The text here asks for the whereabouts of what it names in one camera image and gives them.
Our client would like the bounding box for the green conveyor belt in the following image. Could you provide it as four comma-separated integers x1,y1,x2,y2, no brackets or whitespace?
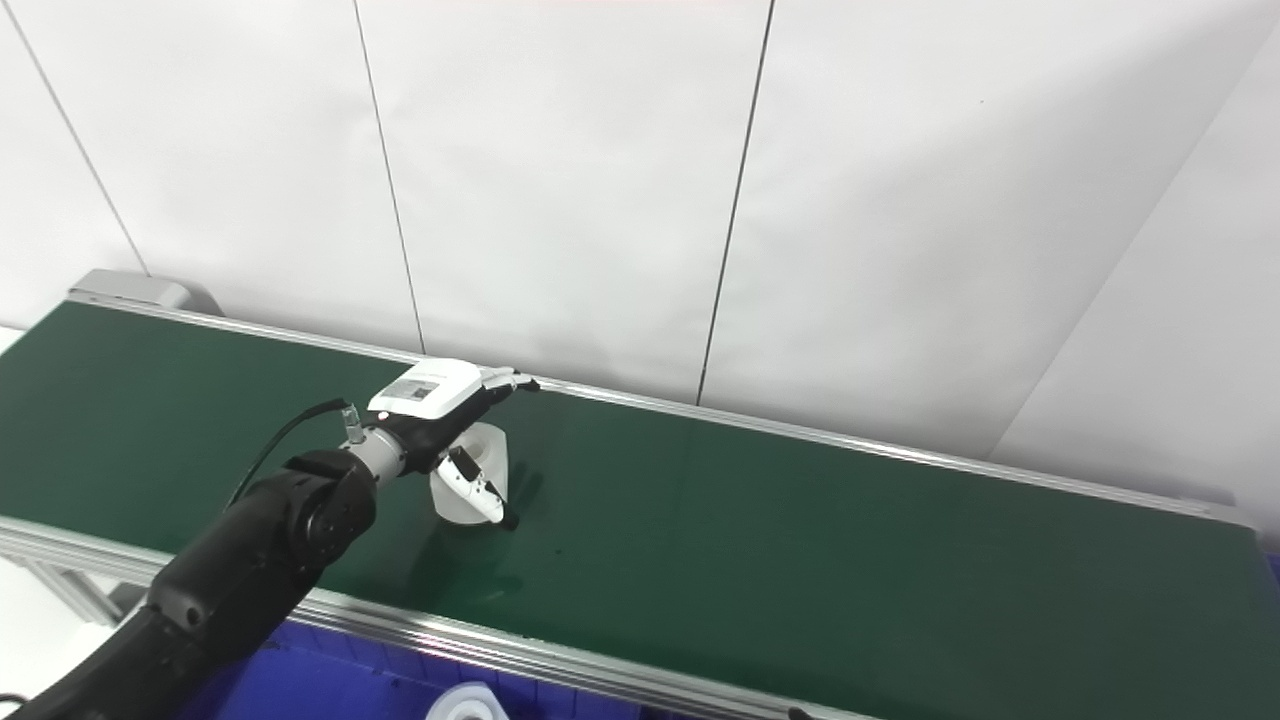
0,295,1280,720
0,302,1280,720

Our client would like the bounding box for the aluminium conveyor support leg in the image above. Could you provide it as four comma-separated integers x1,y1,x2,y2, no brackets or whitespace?
0,555,141,626

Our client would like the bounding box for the blue plastic bin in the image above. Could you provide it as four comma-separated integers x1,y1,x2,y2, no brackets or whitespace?
180,620,641,720

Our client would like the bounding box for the white faceted plastic part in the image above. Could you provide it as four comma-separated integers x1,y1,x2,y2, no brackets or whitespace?
425,682,501,720
429,421,511,525

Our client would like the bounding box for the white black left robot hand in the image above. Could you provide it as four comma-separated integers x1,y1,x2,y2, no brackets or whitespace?
367,357,542,532

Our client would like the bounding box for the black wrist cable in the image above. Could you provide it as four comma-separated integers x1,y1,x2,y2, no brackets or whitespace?
225,398,366,511

